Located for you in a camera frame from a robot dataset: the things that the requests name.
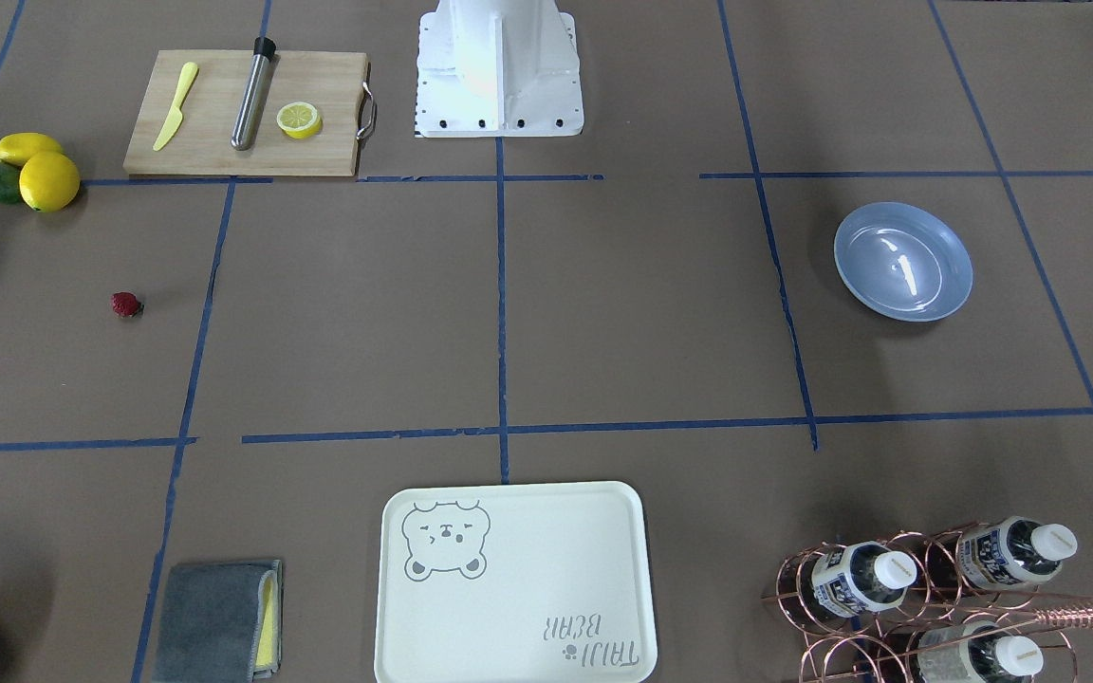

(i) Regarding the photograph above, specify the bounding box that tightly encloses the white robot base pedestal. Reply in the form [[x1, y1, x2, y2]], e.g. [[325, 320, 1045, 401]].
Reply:
[[414, 1, 585, 138]]

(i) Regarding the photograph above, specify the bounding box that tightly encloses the blue ceramic plate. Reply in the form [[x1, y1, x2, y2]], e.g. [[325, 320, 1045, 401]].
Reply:
[[833, 202, 975, 323]]

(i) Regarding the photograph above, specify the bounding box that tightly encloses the yellow lemon round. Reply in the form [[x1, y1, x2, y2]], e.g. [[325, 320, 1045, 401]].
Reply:
[[19, 151, 82, 212]]

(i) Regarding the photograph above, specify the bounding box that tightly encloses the yellow plastic knife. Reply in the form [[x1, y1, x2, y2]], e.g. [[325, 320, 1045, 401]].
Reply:
[[152, 62, 199, 152]]

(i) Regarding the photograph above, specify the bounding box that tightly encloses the water bottle front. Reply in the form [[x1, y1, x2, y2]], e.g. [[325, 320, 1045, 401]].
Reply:
[[910, 621, 1045, 682]]

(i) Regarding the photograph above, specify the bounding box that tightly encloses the copper wire bottle rack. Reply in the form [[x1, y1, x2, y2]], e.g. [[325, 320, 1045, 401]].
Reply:
[[762, 522, 1093, 682]]

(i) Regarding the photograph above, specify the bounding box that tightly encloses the steel rod black tip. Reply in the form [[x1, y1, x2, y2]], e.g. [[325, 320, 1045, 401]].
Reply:
[[230, 36, 277, 151]]

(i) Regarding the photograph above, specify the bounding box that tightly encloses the wooden cutting board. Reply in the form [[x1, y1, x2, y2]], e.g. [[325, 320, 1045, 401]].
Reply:
[[122, 49, 371, 178]]

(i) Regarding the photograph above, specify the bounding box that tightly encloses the water bottle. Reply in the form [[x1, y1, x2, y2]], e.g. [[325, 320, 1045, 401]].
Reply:
[[910, 621, 1045, 682], [807, 542, 919, 619], [954, 516, 1079, 591]]

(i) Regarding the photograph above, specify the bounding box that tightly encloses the half lemon slice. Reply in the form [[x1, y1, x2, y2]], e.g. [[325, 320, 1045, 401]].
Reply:
[[277, 102, 324, 140]]

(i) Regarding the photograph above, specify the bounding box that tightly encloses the red strawberry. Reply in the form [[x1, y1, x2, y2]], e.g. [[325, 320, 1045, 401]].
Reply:
[[110, 291, 144, 319]]

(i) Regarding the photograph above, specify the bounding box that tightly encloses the yellow lemon oval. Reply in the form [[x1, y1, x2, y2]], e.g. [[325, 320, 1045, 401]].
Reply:
[[0, 131, 64, 168]]

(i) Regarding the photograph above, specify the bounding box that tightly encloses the grey folded cloth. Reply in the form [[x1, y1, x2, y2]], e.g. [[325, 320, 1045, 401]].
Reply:
[[151, 558, 285, 682]]

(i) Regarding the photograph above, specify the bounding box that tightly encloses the cream bear tray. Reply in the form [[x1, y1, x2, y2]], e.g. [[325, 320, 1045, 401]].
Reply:
[[374, 481, 658, 682]]

